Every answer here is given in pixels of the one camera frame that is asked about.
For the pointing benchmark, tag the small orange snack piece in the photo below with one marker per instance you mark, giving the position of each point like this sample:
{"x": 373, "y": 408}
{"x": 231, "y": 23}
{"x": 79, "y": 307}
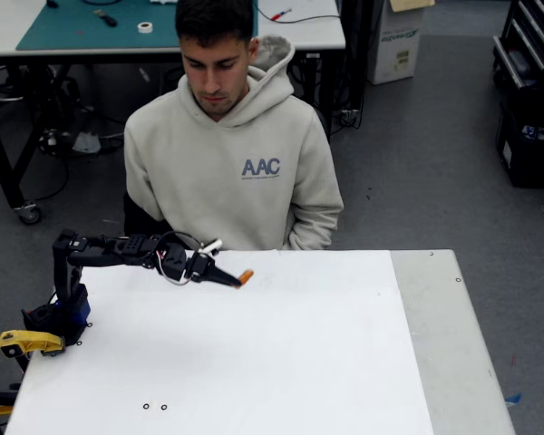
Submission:
{"x": 246, "y": 276}

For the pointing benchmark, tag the man's left forearm beige sleeve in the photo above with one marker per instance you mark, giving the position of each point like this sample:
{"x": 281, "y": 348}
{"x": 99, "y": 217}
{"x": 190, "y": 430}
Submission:
{"x": 317, "y": 226}

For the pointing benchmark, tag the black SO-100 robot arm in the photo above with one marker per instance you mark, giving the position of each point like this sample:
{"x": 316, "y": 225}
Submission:
{"x": 100, "y": 254}

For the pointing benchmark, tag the large white paper sheet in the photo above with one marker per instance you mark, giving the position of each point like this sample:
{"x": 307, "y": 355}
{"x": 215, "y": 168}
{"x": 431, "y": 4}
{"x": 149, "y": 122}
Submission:
{"x": 236, "y": 353}

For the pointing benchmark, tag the man in beige hoodie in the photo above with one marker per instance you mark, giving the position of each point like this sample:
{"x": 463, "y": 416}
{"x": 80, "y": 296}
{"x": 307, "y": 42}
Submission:
{"x": 236, "y": 181}

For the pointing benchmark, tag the crumpled white plastic bag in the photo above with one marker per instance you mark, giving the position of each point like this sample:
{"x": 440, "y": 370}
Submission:
{"x": 87, "y": 142}

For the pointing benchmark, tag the grey caster wheel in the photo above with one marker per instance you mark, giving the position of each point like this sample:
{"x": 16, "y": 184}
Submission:
{"x": 29, "y": 213}

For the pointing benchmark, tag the white tape roll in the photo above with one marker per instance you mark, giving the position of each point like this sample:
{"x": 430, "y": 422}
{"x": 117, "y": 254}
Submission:
{"x": 145, "y": 26}

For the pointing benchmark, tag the green cutting mat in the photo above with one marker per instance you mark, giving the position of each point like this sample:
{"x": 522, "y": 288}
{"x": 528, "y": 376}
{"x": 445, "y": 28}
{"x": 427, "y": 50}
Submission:
{"x": 95, "y": 31}

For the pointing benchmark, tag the white cardboard box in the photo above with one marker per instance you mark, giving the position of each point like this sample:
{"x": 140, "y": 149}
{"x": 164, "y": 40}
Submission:
{"x": 396, "y": 50}

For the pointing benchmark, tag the blue tape scrap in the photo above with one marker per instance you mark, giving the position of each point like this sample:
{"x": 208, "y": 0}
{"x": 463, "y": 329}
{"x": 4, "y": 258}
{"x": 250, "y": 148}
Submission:
{"x": 513, "y": 399}

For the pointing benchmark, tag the black storage crate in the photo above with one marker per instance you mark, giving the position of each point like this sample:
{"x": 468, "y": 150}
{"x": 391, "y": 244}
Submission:
{"x": 530, "y": 158}

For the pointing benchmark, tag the brown cardboard flap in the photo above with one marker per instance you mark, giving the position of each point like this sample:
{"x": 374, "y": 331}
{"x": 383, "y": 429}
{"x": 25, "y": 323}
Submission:
{"x": 410, "y": 3}

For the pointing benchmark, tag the black shelving rack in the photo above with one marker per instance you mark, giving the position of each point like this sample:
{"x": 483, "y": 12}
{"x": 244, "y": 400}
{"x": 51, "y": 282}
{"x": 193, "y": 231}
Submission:
{"x": 530, "y": 41}

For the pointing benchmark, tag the small white wrist camera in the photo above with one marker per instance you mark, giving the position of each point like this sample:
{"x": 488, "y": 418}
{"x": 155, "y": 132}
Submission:
{"x": 210, "y": 246}

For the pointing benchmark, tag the grey workbench with black frame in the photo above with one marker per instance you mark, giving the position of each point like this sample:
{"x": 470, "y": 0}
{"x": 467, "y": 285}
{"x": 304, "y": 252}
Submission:
{"x": 308, "y": 36}

